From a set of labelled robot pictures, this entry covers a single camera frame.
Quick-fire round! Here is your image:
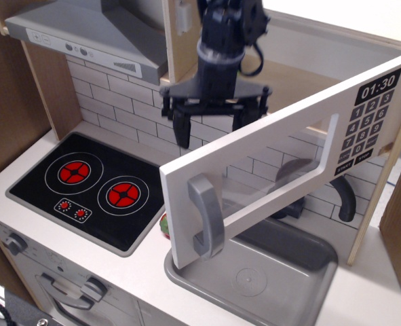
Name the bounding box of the dark grey toy faucet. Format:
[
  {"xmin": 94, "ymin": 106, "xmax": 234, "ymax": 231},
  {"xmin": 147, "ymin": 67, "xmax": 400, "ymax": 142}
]
[{"xmin": 267, "ymin": 158, "xmax": 356, "ymax": 222}]

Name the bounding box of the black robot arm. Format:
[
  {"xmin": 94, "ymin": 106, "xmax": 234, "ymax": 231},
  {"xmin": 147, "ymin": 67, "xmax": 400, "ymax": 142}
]
[{"xmin": 160, "ymin": 1, "xmax": 272, "ymax": 149}]

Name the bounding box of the grey toy sink basin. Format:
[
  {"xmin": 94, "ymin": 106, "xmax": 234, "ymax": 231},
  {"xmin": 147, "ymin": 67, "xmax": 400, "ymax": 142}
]
[{"xmin": 164, "ymin": 219, "xmax": 338, "ymax": 325}]

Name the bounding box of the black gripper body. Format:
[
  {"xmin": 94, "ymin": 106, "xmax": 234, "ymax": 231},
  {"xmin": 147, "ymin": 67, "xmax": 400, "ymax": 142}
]
[{"xmin": 160, "ymin": 50, "xmax": 272, "ymax": 120}]

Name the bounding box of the grey oven knob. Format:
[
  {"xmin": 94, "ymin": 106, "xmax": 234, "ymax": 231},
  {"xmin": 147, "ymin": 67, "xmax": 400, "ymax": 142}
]
[{"xmin": 4, "ymin": 233, "xmax": 28, "ymax": 256}]

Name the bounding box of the grey range hood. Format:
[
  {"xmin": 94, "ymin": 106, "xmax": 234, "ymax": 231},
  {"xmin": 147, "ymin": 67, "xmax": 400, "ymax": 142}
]
[{"xmin": 5, "ymin": 1, "xmax": 168, "ymax": 85}]

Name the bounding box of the white toy microwave door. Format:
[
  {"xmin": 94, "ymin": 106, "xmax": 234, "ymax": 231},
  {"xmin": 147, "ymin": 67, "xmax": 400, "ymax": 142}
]
[{"xmin": 160, "ymin": 56, "xmax": 401, "ymax": 268}]

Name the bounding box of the black toy stove top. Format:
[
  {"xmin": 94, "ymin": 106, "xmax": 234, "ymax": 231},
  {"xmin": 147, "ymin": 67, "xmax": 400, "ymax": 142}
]
[{"xmin": 6, "ymin": 132, "xmax": 164, "ymax": 257}]

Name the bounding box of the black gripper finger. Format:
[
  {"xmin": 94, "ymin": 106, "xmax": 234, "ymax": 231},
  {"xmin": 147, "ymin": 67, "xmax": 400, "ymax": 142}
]
[
  {"xmin": 173, "ymin": 111, "xmax": 191, "ymax": 149},
  {"xmin": 232, "ymin": 108, "xmax": 256, "ymax": 131}
]

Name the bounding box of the red toy strawberry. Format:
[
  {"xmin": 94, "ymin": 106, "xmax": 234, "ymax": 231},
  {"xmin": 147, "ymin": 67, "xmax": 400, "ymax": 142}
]
[{"xmin": 159, "ymin": 213, "xmax": 170, "ymax": 239}]

